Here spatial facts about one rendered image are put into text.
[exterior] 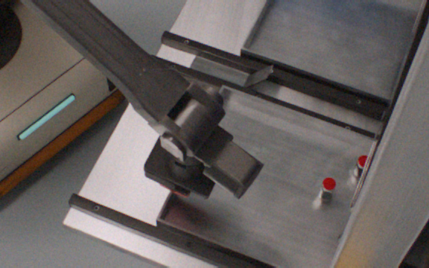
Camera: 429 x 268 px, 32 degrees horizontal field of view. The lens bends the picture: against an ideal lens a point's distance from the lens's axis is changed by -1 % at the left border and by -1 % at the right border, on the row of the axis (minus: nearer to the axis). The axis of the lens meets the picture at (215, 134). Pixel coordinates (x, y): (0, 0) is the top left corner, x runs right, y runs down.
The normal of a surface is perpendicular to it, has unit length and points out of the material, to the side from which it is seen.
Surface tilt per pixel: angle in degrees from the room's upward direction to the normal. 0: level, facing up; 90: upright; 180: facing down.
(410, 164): 90
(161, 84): 35
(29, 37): 0
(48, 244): 0
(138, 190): 0
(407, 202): 90
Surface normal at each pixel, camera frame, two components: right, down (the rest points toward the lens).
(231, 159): 0.08, -0.24
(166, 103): 0.36, -0.01
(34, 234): 0.01, -0.50
